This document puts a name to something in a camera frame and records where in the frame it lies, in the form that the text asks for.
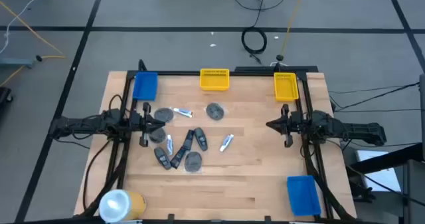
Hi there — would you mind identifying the yellow hanging cable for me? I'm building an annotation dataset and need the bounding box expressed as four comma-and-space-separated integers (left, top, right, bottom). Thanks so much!
280, 0, 308, 57

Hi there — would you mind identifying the yellow floor cable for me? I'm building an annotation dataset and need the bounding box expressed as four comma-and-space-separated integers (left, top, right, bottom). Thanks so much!
0, 1, 66, 87

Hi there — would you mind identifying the black diagonal beam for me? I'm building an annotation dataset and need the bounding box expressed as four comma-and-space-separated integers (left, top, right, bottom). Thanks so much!
347, 143, 425, 175

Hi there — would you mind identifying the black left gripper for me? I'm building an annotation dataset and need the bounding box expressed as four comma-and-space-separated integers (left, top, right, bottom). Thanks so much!
128, 101, 166, 148

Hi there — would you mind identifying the black table frame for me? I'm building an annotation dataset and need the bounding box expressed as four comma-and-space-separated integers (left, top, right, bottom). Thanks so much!
79, 59, 358, 224

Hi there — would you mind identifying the grey floor base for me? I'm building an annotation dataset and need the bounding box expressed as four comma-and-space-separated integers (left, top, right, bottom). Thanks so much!
0, 56, 36, 69

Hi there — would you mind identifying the white board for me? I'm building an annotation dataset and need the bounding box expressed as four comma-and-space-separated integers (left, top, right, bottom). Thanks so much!
355, 150, 402, 193

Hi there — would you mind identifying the red white packet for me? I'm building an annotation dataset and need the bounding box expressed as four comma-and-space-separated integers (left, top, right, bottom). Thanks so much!
165, 133, 175, 156

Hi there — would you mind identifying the black flat bar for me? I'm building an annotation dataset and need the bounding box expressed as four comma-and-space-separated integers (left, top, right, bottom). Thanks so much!
234, 65, 319, 74

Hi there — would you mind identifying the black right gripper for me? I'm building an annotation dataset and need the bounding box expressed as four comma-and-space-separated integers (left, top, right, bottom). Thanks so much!
266, 103, 303, 148

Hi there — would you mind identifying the black cable foot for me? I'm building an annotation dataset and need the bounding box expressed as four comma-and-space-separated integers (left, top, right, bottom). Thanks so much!
270, 53, 290, 67

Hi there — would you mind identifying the blue plastic basket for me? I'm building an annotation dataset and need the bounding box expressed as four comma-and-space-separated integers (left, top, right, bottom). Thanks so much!
132, 71, 159, 102
286, 175, 322, 217

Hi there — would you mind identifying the yellow plastic basket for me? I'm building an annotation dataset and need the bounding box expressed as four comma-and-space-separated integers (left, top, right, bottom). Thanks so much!
273, 72, 299, 102
199, 68, 230, 92

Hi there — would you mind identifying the grey cabinet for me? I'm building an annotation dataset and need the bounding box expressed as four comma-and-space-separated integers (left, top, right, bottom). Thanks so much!
403, 159, 425, 224

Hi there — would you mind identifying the white and yellow cylinder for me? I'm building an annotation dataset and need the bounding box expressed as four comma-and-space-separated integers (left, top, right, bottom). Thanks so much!
98, 189, 147, 223

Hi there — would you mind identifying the black caster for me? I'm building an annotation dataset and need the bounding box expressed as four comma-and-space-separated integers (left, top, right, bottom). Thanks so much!
0, 86, 14, 105

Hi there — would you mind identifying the white floor cable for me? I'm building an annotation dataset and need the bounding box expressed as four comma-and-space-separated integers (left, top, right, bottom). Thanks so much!
0, 0, 46, 55

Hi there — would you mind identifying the coiled black floor cable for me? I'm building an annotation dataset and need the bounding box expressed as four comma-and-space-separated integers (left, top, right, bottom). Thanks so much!
240, 26, 268, 64

